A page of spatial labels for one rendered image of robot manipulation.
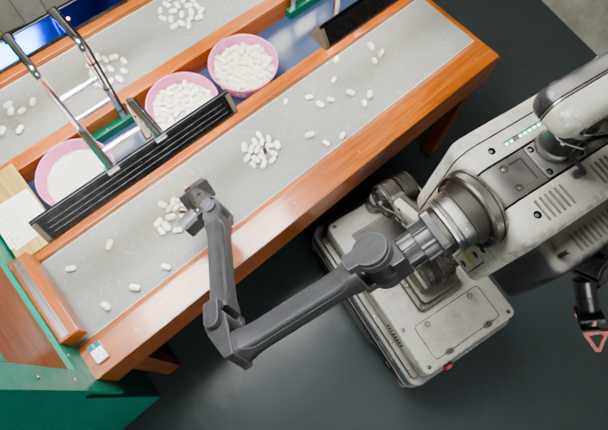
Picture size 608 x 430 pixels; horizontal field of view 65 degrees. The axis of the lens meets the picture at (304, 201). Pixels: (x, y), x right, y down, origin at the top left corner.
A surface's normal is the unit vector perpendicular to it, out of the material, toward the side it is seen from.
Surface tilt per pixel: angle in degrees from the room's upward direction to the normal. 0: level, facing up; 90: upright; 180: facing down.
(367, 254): 37
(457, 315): 0
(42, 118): 0
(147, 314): 0
